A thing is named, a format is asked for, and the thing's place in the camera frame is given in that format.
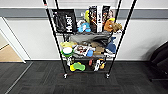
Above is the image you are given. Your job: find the brown plush toy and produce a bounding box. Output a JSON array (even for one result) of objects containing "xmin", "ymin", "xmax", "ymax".
[{"xmin": 113, "ymin": 21, "xmax": 124, "ymax": 33}]

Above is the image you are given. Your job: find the yellow green bowl stack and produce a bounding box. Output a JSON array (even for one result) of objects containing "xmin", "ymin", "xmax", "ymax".
[{"xmin": 60, "ymin": 41, "xmax": 76, "ymax": 58}]

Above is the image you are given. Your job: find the tall grey printed box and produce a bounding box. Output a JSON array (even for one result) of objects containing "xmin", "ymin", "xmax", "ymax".
[{"xmin": 101, "ymin": 4, "xmax": 116, "ymax": 21}]

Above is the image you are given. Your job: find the white dark bottle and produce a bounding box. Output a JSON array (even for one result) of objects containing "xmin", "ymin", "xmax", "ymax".
[{"xmin": 66, "ymin": 56, "xmax": 74, "ymax": 66}]

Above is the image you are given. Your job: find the blue cloth hat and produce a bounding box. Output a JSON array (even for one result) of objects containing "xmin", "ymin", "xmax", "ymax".
[{"xmin": 104, "ymin": 36, "xmax": 118, "ymax": 55}]

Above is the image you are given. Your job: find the black wire shelf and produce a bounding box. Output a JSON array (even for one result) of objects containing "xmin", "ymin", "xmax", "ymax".
[{"xmin": 41, "ymin": 0, "xmax": 138, "ymax": 80}]

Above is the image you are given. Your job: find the printed white packet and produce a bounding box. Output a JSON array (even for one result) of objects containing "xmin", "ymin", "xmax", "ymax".
[{"xmin": 73, "ymin": 44, "xmax": 90, "ymax": 57}]

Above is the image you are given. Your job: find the orange plush toy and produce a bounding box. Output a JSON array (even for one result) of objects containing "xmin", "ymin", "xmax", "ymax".
[{"xmin": 103, "ymin": 18, "xmax": 117, "ymax": 33}]

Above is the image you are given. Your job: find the dark grey bag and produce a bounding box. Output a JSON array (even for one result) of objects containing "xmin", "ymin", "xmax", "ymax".
[{"xmin": 69, "ymin": 33, "xmax": 114, "ymax": 46}]

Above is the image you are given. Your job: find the orange bottle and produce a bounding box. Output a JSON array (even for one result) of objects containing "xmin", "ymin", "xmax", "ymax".
[{"xmin": 99, "ymin": 62, "xmax": 106, "ymax": 70}]

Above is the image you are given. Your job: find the yellow bottle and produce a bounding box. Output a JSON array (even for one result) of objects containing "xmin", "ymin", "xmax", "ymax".
[{"xmin": 83, "ymin": 9, "xmax": 91, "ymax": 24}]

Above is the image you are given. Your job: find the small blue box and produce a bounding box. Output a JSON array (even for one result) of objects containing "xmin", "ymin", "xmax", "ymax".
[{"xmin": 85, "ymin": 49, "xmax": 95, "ymax": 58}]

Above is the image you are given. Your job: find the black Huel bag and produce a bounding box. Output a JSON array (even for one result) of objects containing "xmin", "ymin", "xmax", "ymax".
[{"xmin": 52, "ymin": 8, "xmax": 78, "ymax": 34}]

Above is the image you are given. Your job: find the green yellow foam toy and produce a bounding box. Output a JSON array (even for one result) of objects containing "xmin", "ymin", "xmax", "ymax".
[{"xmin": 68, "ymin": 61, "xmax": 87, "ymax": 72}]

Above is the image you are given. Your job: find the white door frame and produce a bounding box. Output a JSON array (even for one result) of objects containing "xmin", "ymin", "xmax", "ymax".
[{"xmin": 0, "ymin": 18, "xmax": 27, "ymax": 64}]

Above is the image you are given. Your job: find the small red bottle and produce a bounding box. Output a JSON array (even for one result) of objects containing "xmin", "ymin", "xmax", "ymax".
[{"xmin": 88, "ymin": 59, "xmax": 94, "ymax": 66}]

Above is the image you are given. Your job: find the black box white stripe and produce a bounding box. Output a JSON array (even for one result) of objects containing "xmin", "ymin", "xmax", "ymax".
[{"xmin": 88, "ymin": 5, "xmax": 103, "ymax": 33}]

